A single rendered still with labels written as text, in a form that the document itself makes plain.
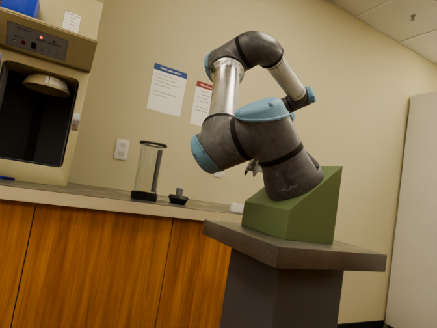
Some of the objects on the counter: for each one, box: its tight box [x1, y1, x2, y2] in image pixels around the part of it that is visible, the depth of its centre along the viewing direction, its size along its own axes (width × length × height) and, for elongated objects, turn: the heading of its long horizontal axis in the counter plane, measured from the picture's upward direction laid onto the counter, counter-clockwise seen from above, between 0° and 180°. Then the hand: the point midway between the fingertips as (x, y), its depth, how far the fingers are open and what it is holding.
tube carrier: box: [133, 141, 167, 194], centre depth 125 cm, size 11×11×21 cm
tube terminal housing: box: [0, 0, 103, 187], centre depth 132 cm, size 25×32×77 cm
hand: (248, 174), depth 145 cm, fingers open, 11 cm apart
